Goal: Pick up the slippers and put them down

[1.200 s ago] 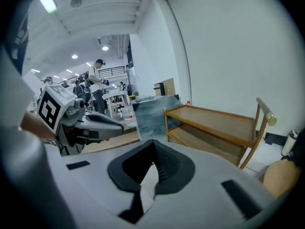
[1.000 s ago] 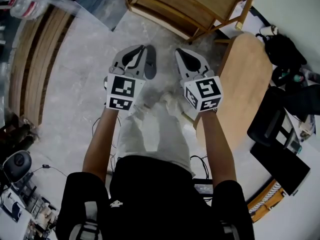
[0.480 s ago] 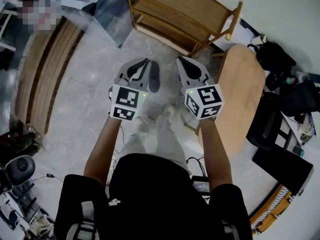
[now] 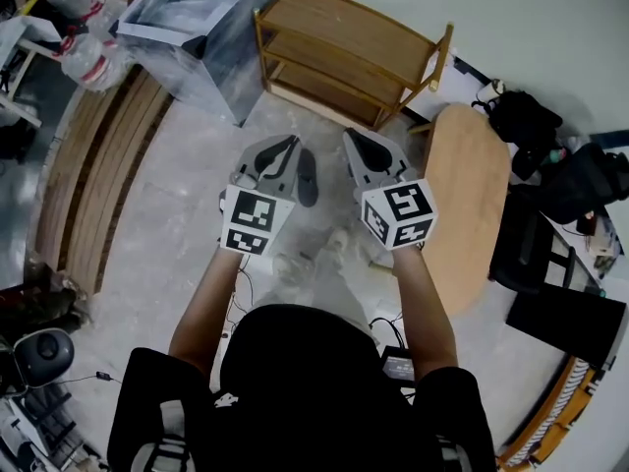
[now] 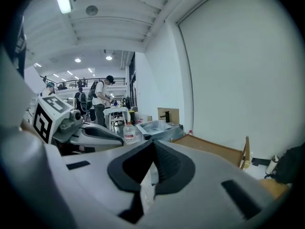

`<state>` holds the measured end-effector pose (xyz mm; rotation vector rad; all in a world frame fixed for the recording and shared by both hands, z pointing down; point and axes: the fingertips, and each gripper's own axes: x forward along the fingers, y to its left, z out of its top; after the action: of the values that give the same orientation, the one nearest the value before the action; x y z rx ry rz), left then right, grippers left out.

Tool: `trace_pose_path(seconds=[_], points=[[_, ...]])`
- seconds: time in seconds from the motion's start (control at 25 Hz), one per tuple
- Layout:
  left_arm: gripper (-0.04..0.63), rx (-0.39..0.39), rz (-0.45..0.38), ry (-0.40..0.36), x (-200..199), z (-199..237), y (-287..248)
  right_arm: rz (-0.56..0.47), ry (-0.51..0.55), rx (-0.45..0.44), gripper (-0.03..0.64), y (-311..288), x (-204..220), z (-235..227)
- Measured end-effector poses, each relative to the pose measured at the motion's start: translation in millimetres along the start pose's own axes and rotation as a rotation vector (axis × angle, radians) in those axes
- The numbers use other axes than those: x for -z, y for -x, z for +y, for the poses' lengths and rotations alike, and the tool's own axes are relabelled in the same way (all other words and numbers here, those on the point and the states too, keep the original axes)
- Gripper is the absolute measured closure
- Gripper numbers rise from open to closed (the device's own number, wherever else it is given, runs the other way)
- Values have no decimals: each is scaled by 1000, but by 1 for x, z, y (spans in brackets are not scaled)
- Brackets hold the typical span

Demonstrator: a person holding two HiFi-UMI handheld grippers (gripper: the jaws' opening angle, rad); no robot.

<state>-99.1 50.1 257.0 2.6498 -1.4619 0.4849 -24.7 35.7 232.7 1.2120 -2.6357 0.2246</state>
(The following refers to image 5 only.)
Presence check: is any black balcony railing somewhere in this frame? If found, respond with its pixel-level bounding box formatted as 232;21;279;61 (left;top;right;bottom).
44;77;126;91

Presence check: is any brown cardboard panel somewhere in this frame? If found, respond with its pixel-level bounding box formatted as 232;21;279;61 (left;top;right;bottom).
157;107;180;124

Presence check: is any rectangular ceiling lamp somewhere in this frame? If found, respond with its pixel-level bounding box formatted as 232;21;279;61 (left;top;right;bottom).
56;0;73;15

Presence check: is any round ceiling smoke detector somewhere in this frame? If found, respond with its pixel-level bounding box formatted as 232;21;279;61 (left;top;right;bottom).
85;5;99;16

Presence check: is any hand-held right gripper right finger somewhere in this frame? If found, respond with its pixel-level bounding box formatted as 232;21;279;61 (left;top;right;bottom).
144;139;275;229

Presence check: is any light wooden frame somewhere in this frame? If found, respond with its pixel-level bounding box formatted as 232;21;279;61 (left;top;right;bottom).
171;135;251;170

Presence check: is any small white table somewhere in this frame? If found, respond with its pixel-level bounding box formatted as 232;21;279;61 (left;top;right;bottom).
103;105;131;130

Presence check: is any tan wooden board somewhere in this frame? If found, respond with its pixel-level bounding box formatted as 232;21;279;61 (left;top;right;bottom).
258;178;292;200

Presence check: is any person's left forearm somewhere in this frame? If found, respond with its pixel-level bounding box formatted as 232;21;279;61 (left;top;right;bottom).
20;118;40;138

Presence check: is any white drink bottle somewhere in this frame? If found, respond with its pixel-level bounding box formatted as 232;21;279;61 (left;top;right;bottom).
266;155;280;176

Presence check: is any white board panel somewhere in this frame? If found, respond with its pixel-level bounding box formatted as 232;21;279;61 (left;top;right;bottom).
23;65;46;95

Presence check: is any black bag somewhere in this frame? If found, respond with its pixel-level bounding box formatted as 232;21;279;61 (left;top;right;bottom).
271;144;305;185

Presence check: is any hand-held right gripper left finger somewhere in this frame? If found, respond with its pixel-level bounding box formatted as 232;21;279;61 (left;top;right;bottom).
45;139;156;229

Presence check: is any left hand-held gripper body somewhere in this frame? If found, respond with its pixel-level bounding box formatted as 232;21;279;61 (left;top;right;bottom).
32;94;84;156

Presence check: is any clear plastic water bottle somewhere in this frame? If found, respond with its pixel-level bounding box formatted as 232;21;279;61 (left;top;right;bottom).
123;121;137;146

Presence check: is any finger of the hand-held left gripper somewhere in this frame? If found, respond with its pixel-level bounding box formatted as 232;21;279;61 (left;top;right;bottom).
71;122;125;150

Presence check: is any stainless steel sink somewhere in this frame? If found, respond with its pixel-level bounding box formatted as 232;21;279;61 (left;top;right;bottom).
136;120;184;143

